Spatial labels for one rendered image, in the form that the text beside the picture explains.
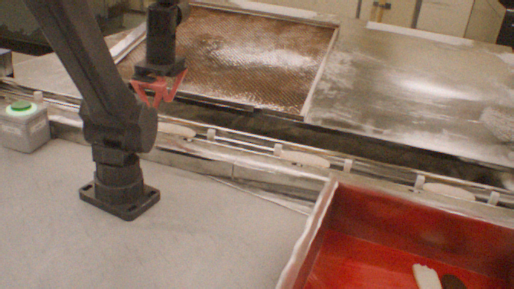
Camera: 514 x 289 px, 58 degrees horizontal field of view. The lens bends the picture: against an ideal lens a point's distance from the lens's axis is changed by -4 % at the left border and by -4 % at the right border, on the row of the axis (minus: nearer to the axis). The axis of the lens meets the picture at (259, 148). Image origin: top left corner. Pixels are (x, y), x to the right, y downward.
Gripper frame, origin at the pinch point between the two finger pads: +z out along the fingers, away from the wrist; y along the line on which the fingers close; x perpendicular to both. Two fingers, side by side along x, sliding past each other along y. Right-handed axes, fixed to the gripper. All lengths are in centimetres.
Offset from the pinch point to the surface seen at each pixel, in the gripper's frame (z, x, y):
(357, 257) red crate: 9.4, -43.7, -20.3
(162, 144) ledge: 5.0, -3.9, -6.7
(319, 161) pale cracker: 5.3, -33.3, 0.5
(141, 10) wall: 73, 206, 373
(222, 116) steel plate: 8.6, -7.4, 18.6
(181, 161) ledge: 7.4, -8.3, -7.5
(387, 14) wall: 40, -41, 373
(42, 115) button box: 2.9, 20.9, -10.1
